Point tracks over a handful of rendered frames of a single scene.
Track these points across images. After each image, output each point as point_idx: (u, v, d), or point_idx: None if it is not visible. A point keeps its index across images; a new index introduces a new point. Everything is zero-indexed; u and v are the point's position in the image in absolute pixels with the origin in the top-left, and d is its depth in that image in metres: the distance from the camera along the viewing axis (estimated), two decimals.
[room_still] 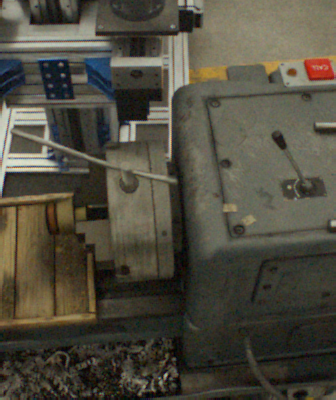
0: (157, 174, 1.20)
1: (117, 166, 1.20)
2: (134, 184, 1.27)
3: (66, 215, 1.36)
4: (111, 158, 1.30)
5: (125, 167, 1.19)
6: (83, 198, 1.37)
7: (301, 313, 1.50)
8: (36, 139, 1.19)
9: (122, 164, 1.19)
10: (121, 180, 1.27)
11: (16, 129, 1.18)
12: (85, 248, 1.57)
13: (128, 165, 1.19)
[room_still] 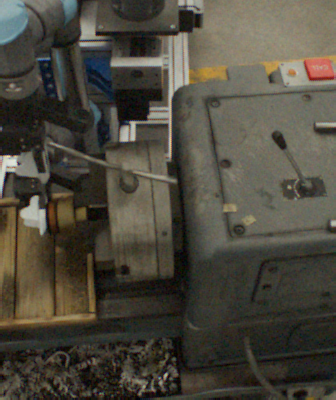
0: (157, 174, 1.20)
1: (117, 166, 1.20)
2: (134, 184, 1.27)
3: (67, 215, 1.36)
4: (111, 158, 1.30)
5: (125, 167, 1.19)
6: (83, 198, 1.37)
7: (301, 313, 1.50)
8: None
9: (122, 164, 1.19)
10: (121, 180, 1.27)
11: None
12: (85, 248, 1.57)
13: (128, 165, 1.19)
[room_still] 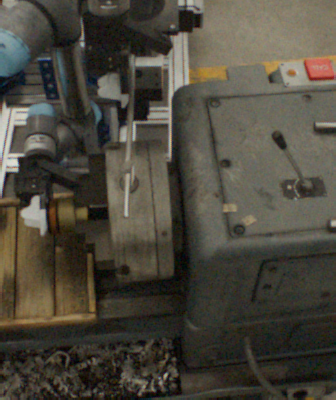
0: (129, 197, 1.18)
1: (128, 159, 1.21)
2: None
3: (68, 214, 1.36)
4: (111, 158, 1.30)
5: (125, 164, 1.19)
6: (83, 198, 1.37)
7: (301, 313, 1.50)
8: (130, 79, 1.25)
9: (127, 161, 1.19)
10: None
11: (134, 59, 1.25)
12: (85, 248, 1.57)
13: (128, 166, 1.19)
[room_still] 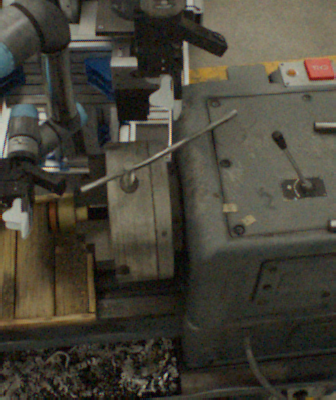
0: (101, 183, 1.19)
1: (137, 164, 1.21)
2: (124, 185, 1.27)
3: (68, 214, 1.36)
4: (111, 158, 1.30)
5: (127, 163, 1.19)
6: (83, 198, 1.37)
7: (301, 313, 1.50)
8: (211, 123, 1.21)
9: (131, 163, 1.19)
10: (137, 181, 1.27)
11: (232, 115, 1.20)
12: (85, 248, 1.57)
13: (126, 166, 1.19)
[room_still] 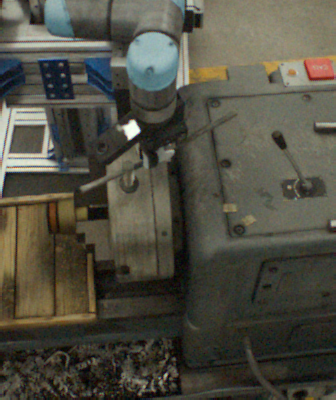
0: (100, 183, 1.19)
1: (137, 164, 1.21)
2: (124, 185, 1.27)
3: (68, 214, 1.36)
4: None
5: (127, 163, 1.19)
6: (83, 198, 1.37)
7: (301, 313, 1.50)
8: (211, 123, 1.21)
9: (131, 163, 1.19)
10: (137, 181, 1.27)
11: (232, 115, 1.21)
12: (85, 248, 1.57)
13: (126, 166, 1.19)
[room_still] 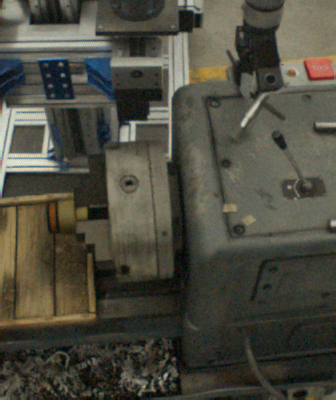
0: (276, 110, 1.23)
1: (258, 95, 1.29)
2: (124, 185, 1.27)
3: (68, 214, 1.36)
4: (111, 158, 1.30)
5: (264, 91, 1.27)
6: (83, 198, 1.37)
7: (301, 313, 1.50)
8: (235, 60, 1.42)
9: (264, 91, 1.28)
10: (137, 181, 1.27)
11: (232, 52, 1.46)
12: (85, 248, 1.57)
13: (267, 93, 1.27)
